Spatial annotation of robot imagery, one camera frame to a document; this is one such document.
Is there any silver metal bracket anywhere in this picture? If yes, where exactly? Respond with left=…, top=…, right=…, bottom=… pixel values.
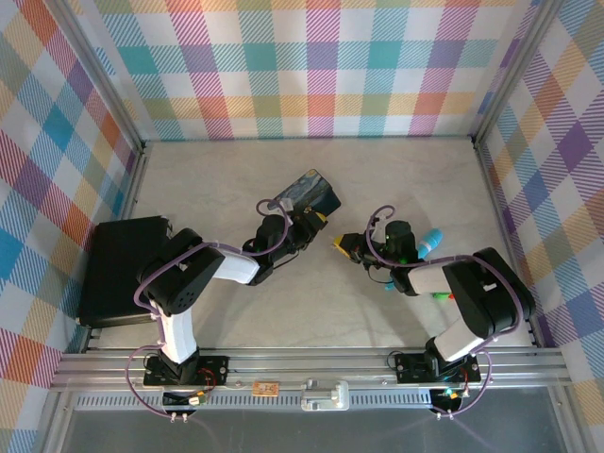
left=300, top=377, right=351, bottom=412

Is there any starry night print tin box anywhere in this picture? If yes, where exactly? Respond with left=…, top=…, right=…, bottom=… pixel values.
left=271, top=168, right=343, bottom=219

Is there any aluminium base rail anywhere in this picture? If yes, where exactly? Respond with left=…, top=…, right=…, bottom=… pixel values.
left=49, top=347, right=568, bottom=394

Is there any aluminium side rail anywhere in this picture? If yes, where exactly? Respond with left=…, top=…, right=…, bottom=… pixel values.
left=120, top=141, right=150, bottom=221
left=473, top=136, right=542, bottom=350

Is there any perforated metal cable duct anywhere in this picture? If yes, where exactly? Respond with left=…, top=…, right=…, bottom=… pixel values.
left=74, top=390, right=563, bottom=412

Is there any aluminium corner post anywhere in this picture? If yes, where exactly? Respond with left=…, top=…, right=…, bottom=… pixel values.
left=471, top=0, right=554, bottom=148
left=55, top=0, right=148, bottom=155

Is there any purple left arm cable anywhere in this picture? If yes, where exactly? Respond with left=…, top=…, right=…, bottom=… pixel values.
left=126, top=198, right=294, bottom=420

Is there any black hard case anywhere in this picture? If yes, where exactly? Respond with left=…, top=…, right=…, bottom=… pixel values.
left=76, top=215, right=174, bottom=329

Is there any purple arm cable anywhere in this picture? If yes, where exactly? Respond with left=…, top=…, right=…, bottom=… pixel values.
left=364, top=204, right=538, bottom=419
left=126, top=198, right=294, bottom=420

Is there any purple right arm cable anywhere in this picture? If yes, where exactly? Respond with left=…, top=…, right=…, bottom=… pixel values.
left=364, top=204, right=538, bottom=419

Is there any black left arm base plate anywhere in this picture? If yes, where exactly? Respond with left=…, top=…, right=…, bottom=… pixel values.
left=141, top=355, right=231, bottom=387

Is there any cyan blue toy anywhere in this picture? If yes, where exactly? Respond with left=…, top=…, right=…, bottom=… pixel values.
left=383, top=226, right=445, bottom=292

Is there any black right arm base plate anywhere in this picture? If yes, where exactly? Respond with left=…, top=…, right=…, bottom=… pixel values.
left=394, top=352, right=482, bottom=384

